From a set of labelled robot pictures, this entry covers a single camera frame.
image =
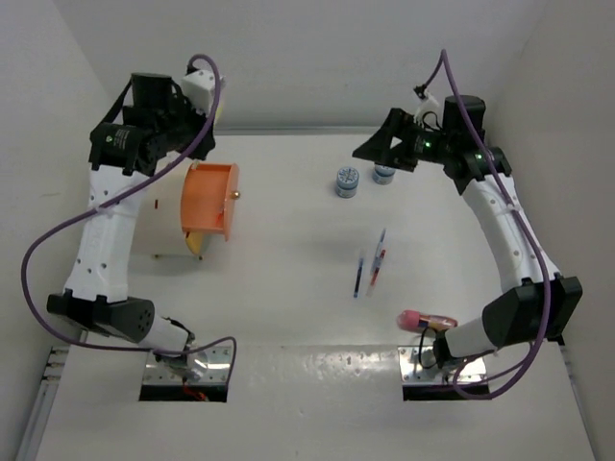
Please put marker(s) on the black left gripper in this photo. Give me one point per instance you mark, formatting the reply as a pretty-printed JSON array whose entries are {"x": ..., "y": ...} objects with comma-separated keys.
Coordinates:
[{"x": 205, "y": 146}]

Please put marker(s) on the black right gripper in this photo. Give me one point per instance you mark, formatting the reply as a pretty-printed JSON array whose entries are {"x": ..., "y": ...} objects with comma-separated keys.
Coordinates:
[{"x": 401, "y": 125}]

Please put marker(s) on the red gel pen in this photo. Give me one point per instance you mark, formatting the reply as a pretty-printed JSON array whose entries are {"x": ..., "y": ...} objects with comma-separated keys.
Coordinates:
[{"x": 375, "y": 273}]

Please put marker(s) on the yellow pencil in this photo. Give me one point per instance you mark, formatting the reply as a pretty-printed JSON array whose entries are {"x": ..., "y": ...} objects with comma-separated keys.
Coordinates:
[{"x": 218, "y": 112}]

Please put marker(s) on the clear blue-cap pen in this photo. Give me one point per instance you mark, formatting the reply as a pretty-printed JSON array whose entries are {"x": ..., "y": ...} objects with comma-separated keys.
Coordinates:
[{"x": 380, "y": 244}]

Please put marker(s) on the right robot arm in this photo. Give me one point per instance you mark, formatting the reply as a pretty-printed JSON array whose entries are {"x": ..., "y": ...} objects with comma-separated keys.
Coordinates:
[{"x": 537, "y": 299}]

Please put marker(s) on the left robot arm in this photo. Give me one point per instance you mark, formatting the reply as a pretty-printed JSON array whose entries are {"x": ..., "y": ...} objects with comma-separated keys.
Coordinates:
[{"x": 126, "y": 147}]

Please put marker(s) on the right blue white jar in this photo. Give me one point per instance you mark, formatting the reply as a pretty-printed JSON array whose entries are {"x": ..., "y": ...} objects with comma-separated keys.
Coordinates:
[{"x": 382, "y": 174}]

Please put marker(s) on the blue white jar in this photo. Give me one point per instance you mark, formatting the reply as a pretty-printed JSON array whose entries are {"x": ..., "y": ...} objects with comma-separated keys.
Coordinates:
[
  {"x": 382, "y": 174},
  {"x": 346, "y": 182}
]

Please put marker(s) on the left blue white jar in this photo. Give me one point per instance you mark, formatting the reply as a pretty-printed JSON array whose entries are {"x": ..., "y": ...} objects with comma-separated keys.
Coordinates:
[{"x": 346, "y": 182}]

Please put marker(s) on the orange drawer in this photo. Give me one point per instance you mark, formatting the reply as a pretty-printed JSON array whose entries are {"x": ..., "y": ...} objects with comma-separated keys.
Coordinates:
[{"x": 207, "y": 202}]

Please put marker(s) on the cream cabinet with legs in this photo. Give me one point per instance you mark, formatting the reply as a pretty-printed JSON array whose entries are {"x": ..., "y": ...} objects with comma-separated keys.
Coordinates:
[{"x": 158, "y": 230}]

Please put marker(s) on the yellow object under drawer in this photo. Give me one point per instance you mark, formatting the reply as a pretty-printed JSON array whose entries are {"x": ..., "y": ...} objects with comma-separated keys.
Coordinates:
[{"x": 194, "y": 241}]

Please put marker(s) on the blue gel pen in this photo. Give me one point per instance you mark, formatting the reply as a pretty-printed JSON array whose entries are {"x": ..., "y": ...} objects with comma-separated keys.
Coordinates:
[{"x": 358, "y": 278}]

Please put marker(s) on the pink-capped tube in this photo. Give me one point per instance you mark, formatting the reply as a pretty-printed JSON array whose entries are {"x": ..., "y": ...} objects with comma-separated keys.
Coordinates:
[{"x": 415, "y": 321}]

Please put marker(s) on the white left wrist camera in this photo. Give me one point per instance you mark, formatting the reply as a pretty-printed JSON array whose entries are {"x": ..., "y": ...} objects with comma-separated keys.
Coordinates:
[{"x": 198, "y": 87}]

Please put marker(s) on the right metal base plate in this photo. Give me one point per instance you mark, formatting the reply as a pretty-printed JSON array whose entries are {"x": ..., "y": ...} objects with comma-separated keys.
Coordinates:
[{"x": 418, "y": 367}]

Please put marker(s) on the metal base plate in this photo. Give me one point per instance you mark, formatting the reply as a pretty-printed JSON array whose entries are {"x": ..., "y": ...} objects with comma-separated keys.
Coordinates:
[
  {"x": 208, "y": 367},
  {"x": 418, "y": 367}
]

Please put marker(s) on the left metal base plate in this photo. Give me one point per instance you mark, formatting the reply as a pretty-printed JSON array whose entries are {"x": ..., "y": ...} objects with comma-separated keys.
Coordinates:
[{"x": 208, "y": 367}]

